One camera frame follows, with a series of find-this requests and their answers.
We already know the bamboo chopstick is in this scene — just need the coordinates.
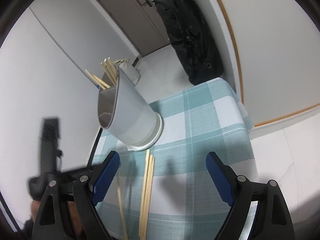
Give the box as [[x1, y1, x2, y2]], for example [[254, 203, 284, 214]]
[[116, 172, 129, 240], [139, 149, 150, 238], [104, 59, 117, 84], [90, 74, 110, 89], [85, 69, 110, 90], [141, 155, 154, 239], [143, 155, 155, 239], [101, 62, 116, 86]]

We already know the person left hand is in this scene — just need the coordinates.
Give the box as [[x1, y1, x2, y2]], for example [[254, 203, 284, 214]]
[[30, 199, 83, 233]]

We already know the grey white utensil holder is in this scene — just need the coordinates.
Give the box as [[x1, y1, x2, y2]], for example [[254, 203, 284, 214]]
[[98, 70, 163, 151]]

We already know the teal white checked tablecloth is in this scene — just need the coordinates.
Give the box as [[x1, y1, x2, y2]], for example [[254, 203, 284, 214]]
[[93, 79, 257, 239]]

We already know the brown door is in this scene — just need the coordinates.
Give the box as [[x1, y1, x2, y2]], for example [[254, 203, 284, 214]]
[[97, 0, 170, 56]]

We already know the black backpack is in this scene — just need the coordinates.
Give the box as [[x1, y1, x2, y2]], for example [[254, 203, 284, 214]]
[[154, 0, 223, 85]]

